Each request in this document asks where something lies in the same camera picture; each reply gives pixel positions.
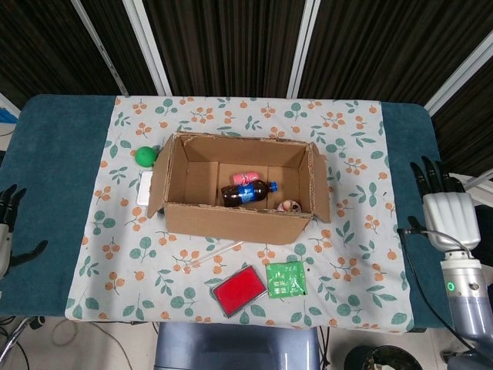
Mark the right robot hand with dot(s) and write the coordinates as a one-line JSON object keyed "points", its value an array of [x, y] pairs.
{"points": [[450, 219]]}

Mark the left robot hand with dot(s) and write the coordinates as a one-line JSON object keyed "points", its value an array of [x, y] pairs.
{"points": [[4, 243]]}

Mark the brown cardboard box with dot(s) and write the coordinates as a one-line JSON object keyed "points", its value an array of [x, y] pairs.
{"points": [[231, 227]]}

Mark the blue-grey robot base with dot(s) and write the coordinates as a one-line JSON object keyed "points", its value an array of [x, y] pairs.
{"points": [[231, 347]]}

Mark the chrome metal stand leg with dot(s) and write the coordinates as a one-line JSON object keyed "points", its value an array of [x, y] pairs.
{"points": [[17, 339]]}

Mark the teal table cover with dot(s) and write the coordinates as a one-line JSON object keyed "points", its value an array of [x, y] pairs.
{"points": [[54, 154]]}

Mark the floral printed tablecloth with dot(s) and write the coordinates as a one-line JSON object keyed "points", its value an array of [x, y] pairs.
{"points": [[346, 250]]}

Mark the white board with blue print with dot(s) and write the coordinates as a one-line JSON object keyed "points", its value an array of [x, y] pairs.
{"points": [[7, 109]]}

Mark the white rectangular plastic case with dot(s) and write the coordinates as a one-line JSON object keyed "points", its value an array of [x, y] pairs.
{"points": [[144, 189]]}

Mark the black waste bin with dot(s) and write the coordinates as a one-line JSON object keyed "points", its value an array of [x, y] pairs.
{"points": [[381, 358]]}

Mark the small beige toy figure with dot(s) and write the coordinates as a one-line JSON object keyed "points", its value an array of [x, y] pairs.
{"points": [[288, 206]]}

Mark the green ball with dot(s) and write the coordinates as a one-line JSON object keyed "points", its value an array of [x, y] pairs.
{"points": [[145, 157]]}

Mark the green tea sachet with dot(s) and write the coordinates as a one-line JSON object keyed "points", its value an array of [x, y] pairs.
{"points": [[286, 280]]}

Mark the cola bottle with blue cap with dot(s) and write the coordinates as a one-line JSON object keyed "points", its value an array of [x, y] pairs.
{"points": [[242, 194]]}

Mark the clear plastic straw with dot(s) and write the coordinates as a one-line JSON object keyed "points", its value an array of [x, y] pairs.
{"points": [[215, 254]]}

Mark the red ink pad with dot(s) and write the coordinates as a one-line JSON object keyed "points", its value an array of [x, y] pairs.
{"points": [[239, 292]]}

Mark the wide white partition post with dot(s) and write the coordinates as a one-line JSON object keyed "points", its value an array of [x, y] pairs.
{"points": [[462, 75]]}

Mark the thin white partition post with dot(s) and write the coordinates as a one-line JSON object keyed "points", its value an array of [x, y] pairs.
{"points": [[98, 42]]}

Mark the double white partition post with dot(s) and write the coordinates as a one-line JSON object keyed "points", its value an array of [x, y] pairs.
{"points": [[150, 46]]}

